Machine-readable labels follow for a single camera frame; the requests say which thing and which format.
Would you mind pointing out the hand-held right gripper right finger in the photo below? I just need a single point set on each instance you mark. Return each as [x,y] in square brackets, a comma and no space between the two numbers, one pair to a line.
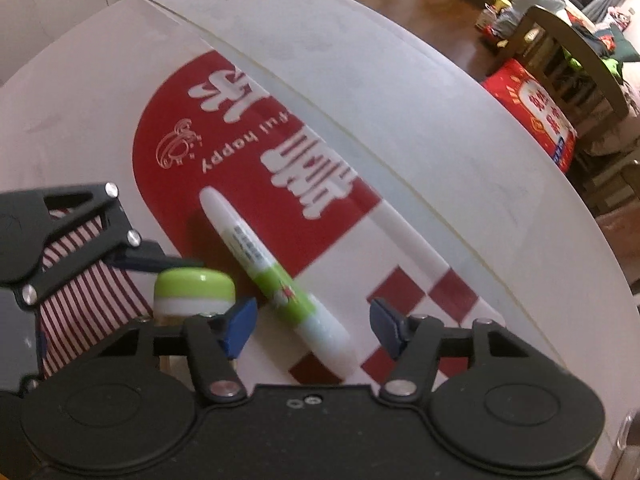
[387,325]

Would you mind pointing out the red seat cushion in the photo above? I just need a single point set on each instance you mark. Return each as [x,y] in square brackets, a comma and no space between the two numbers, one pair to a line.
[535,110]

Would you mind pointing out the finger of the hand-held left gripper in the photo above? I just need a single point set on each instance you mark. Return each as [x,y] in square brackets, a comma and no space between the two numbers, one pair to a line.
[150,260]

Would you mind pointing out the glass jar with green lid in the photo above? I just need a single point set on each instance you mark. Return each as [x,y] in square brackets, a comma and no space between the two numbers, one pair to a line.
[192,287]

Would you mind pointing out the printed red white tablecloth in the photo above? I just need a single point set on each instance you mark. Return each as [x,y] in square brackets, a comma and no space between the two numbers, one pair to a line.
[350,60]

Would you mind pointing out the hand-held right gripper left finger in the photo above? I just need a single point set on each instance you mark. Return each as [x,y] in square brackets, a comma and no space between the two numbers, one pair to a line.
[240,327]

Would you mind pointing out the wooden dining chair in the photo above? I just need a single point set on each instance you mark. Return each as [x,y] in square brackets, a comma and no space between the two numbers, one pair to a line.
[560,25]

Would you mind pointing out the white green tube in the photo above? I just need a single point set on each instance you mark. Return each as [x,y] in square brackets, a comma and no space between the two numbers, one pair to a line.
[272,280]

